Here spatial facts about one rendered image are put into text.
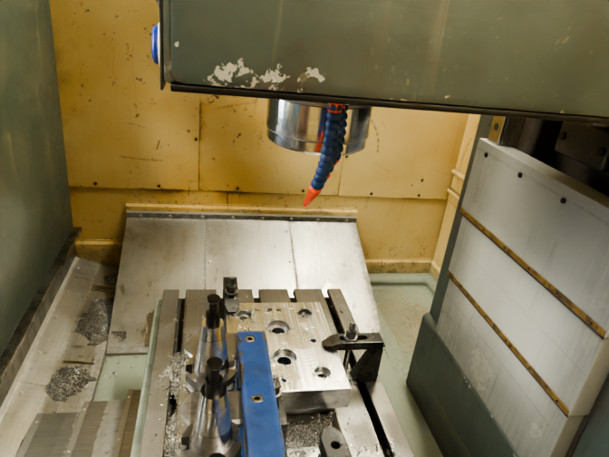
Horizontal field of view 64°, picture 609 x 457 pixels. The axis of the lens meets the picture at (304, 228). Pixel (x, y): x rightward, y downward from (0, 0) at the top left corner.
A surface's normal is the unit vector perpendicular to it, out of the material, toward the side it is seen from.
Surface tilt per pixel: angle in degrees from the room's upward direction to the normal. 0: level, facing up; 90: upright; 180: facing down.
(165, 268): 24
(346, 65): 90
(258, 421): 0
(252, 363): 0
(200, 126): 90
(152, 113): 90
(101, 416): 8
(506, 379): 90
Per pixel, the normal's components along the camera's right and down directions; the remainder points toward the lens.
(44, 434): 0.08, -0.95
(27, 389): 0.40, -0.85
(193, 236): 0.17, -0.64
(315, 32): 0.18, 0.44
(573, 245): -0.98, -0.02
